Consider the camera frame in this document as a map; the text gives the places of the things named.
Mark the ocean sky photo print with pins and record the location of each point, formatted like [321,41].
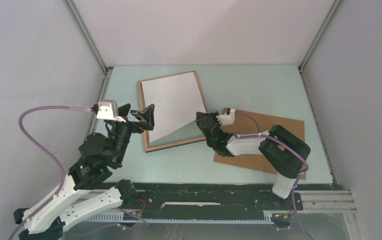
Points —
[174,102]

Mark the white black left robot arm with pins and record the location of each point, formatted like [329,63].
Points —
[100,154]

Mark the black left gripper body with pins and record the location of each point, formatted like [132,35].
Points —
[121,133]

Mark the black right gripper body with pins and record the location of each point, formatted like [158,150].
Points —
[216,119]

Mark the wooden picture frame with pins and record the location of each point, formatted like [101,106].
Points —
[174,112]

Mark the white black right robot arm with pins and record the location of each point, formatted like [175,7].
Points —
[283,150]

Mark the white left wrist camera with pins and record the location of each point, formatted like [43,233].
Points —
[108,111]

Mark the aluminium extrusion base frame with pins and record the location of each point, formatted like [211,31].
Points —
[313,202]

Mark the brown frame backing board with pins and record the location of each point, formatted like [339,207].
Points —
[247,122]

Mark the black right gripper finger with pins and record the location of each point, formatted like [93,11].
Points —
[202,115]
[204,124]

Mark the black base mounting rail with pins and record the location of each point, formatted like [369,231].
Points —
[209,202]

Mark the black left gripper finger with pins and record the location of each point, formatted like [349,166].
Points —
[145,118]
[122,112]

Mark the clear acrylic frame sheet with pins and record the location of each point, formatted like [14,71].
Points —
[186,132]

